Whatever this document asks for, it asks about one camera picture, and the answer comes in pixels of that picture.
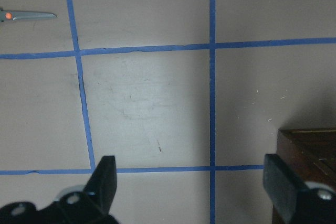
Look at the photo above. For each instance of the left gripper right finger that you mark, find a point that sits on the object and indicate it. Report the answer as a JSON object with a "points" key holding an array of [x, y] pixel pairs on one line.
{"points": [[283, 186]]}

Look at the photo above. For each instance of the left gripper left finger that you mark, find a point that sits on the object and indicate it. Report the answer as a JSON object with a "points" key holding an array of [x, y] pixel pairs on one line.
{"points": [[102, 185]]}

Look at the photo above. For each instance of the grey orange scissors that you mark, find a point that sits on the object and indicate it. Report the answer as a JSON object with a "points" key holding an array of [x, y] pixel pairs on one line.
{"points": [[15, 15]]}

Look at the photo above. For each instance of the dark wooden drawer box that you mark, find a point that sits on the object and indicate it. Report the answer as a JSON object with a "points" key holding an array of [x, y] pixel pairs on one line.
{"points": [[311, 155]]}

